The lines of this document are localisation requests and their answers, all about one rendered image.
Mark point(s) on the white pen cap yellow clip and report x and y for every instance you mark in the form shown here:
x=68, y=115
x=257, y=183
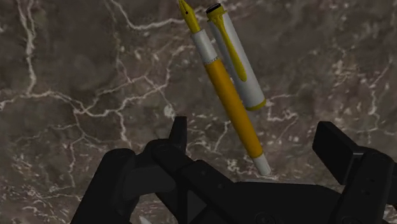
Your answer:
x=240, y=62

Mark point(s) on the yellow and white fountain pen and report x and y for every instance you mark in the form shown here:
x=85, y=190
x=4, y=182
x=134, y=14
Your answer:
x=231, y=102

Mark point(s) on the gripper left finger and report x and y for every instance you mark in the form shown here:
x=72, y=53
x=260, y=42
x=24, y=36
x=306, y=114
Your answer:
x=161, y=173

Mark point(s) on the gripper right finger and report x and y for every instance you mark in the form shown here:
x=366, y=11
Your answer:
x=359, y=173

